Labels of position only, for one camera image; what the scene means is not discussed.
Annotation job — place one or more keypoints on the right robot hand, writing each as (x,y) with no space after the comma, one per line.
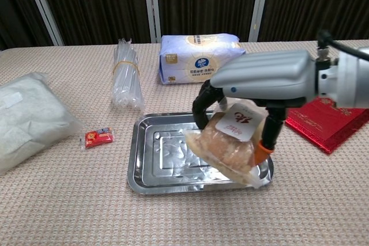
(259,84)

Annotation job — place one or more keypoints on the silver metal tray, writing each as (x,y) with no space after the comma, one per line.
(161,159)

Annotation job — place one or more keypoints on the beige woven tablecloth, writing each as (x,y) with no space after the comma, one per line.
(86,214)

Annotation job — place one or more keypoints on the small red snack packet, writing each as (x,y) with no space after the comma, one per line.
(98,138)

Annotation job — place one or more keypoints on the yellowish snack packet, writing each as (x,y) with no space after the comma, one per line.
(230,142)

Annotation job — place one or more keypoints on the blue tissue pack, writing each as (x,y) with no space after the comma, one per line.
(190,61)

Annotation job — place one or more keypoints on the bundle of clear straws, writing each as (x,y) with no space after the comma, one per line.
(127,76)

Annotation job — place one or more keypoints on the white partition frame post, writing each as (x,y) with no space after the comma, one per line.
(151,5)
(259,4)
(43,7)

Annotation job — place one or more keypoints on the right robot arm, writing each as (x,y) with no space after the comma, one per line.
(344,80)

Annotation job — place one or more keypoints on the white cloth in clear bag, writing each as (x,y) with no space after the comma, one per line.
(29,122)

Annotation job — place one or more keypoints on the red certificate booklet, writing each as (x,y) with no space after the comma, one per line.
(328,125)

